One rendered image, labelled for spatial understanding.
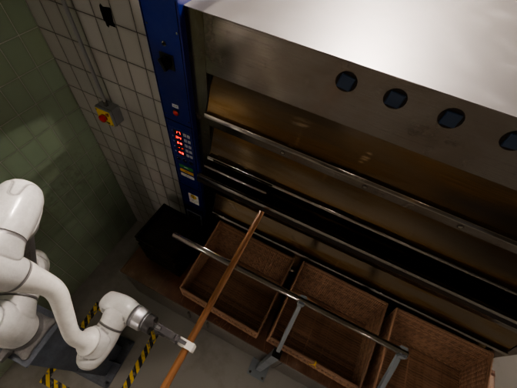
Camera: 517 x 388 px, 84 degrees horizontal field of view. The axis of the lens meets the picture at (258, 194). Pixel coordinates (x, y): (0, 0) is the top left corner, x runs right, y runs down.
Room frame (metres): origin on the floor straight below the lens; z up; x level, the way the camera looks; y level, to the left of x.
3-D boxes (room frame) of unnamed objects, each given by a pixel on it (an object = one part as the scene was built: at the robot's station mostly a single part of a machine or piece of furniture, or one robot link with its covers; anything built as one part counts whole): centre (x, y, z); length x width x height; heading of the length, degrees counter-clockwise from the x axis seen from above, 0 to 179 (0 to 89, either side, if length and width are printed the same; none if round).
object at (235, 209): (0.69, -0.59, 1.02); 1.79 x 0.11 x 0.19; 72
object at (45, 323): (0.09, 0.95, 1.03); 0.22 x 0.18 x 0.06; 166
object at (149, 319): (0.19, 0.34, 1.20); 0.09 x 0.07 x 0.08; 72
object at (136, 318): (0.21, 0.41, 1.20); 0.09 x 0.06 x 0.09; 162
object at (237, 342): (0.45, -0.39, 0.29); 2.42 x 0.56 x 0.58; 72
